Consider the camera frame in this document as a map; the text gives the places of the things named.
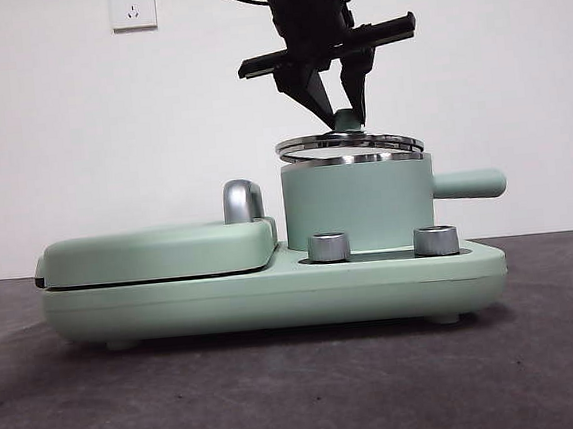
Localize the silver control knob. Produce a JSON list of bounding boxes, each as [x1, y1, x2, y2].
[[306, 230, 351, 264], [411, 223, 461, 259]]

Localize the mint green breakfast machine base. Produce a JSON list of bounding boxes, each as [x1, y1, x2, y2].
[[39, 220, 512, 358]]

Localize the glass pot lid green knob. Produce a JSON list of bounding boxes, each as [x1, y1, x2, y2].
[[272, 103, 424, 169]]

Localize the chrome griddle lid handle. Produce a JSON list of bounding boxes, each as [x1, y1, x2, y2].
[[220, 176, 267, 226]]

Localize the mint green hinged griddle lid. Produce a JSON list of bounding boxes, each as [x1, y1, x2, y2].
[[29, 213, 281, 293]]

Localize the white wall socket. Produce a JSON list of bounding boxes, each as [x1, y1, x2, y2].
[[107, 0, 159, 32]]

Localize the mint green pot with handle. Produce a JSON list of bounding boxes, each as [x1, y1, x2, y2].
[[279, 140, 513, 256]]

